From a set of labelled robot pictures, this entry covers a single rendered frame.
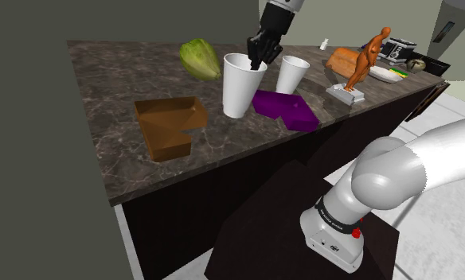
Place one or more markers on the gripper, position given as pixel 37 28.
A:
pixel 275 21

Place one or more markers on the tall white cup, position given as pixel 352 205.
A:
pixel 238 89

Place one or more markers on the green and yellow sponge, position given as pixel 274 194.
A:
pixel 399 73

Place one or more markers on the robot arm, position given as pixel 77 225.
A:
pixel 387 182

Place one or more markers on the small white bottle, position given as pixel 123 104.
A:
pixel 324 44

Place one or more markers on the dark kitchen counter cabinet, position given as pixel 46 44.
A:
pixel 178 229

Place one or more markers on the short white cup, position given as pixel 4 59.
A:
pixel 290 75

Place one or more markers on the brown angular box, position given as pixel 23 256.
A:
pixel 164 128

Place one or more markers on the purple angular box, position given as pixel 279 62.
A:
pixel 287 108

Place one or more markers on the white plate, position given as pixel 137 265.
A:
pixel 386 74

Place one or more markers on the black and white appliance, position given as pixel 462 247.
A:
pixel 397 49

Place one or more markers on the green leafy vegetable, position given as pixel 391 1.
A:
pixel 199 60

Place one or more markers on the orange human figure on base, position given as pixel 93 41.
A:
pixel 362 62

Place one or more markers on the brown bread loaf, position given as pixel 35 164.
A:
pixel 343 62

